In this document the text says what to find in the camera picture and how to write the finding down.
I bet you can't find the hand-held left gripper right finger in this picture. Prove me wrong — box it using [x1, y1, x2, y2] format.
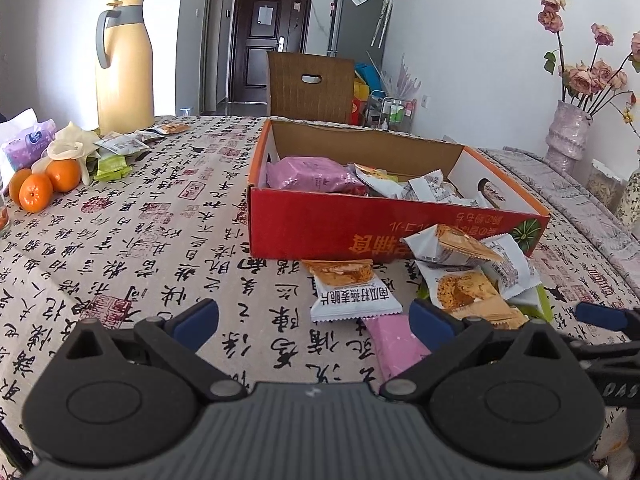
[380, 299, 576, 403]

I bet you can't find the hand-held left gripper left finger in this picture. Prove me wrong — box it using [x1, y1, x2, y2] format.
[62, 299, 248, 403]

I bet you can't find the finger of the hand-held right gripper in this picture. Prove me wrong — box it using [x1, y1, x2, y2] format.
[565, 334, 640, 378]
[574, 301, 640, 335]

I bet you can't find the pink snack packet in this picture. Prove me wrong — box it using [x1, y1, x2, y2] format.
[266, 156, 371, 196]
[362, 312, 433, 383]

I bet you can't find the pile of crisp packets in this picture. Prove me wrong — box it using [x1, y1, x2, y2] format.
[401, 223, 553, 331]

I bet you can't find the large oat crisp packet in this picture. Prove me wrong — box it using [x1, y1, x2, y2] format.
[301, 259, 403, 323]

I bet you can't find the heap of assorted snack packets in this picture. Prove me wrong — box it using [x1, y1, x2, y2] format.
[347, 162, 501, 208]

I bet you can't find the red cardboard box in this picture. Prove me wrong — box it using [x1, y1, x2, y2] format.
[247, 117, 552, 265]

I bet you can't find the pink patterned cloth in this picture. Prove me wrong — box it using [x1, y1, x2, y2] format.
[442, 135, 640, 281]

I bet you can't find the speckled white vase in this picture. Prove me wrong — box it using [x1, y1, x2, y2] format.
[617, 167, 640, 228]

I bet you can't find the glass jar with lid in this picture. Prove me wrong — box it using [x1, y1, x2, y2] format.
[585, 159, 626, 206]

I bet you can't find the green snack packet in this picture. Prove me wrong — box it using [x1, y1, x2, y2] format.
[95, 152, 132, 182]

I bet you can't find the pink textured vase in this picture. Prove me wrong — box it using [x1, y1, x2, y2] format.
[545, 100, 593, 173]

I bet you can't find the white printed snack packet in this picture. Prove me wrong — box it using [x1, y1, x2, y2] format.
[94, 132, 150, 157]

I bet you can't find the orange fruit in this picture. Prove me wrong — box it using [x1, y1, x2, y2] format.
[8, 169, 32, 206]
[46, 159, 82, 193]
[19, 174, 54, 211]

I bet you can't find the yellow flower sprig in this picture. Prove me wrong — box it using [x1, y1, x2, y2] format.
[617, 92, 640, 138]

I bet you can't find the bunch of dried roses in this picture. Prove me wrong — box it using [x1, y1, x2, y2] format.
[537, 0, 640, 113]

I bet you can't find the purple tissue pack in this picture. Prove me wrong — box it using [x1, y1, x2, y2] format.
[1, 119, 57, 171]

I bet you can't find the white pampas grass bunch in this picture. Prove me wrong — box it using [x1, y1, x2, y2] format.
[380, 52, 423, 98]

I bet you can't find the brown wooden chair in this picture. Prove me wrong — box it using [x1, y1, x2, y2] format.
[266, 51, 356, 125]

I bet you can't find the yellow thermos jug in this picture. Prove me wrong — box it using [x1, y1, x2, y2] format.
[96, 0, 155, 136]

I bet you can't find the blue plastic bin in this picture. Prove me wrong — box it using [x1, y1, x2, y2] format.
[354, 62, 386, 86]

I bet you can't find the dark brown entrance door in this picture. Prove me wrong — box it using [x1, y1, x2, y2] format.
[229, 0, 315, 107]

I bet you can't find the grey refrigerator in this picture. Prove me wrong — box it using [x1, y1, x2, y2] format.
[327, 0, 393, 63]

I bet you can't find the clear folded umbrella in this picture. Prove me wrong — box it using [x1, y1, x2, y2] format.
[371, 0, 396, 48]

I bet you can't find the wire storage trolley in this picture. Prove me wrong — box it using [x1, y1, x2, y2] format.
[367, 91, 418, 131]

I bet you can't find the grey interior door frame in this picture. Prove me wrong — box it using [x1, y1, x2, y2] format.
[202, 0, 228, 116]

